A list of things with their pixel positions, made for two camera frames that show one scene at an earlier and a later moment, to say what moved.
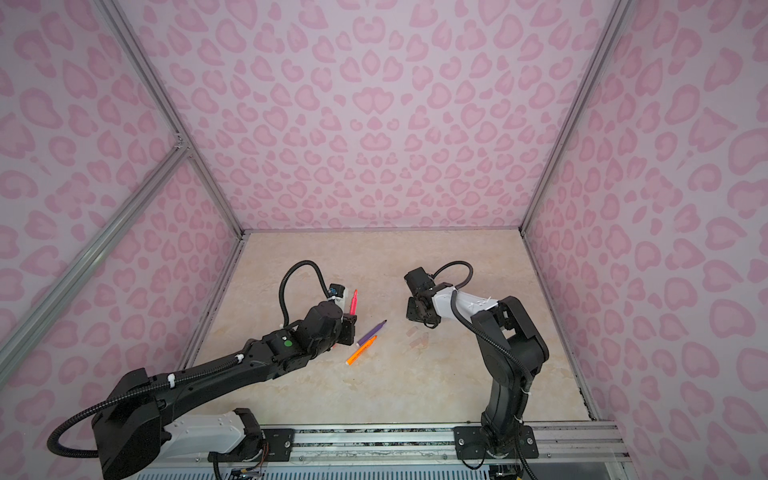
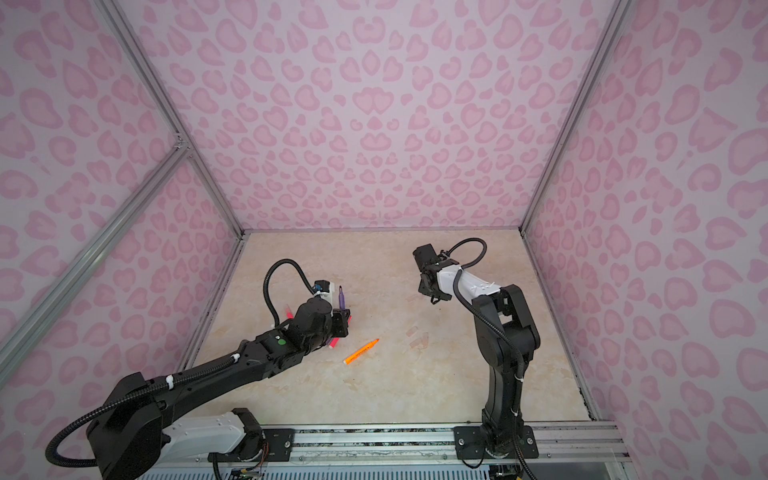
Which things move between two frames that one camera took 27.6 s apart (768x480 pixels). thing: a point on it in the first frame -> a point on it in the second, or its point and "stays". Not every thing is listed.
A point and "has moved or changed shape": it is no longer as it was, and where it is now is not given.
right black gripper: x=411 y=315 -> x=422 y=288
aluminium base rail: x=569 y=444 stays
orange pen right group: x=364 y=346 stays
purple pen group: x=370 y=334 has moved or changed shape
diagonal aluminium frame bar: x=14 y=342 stays
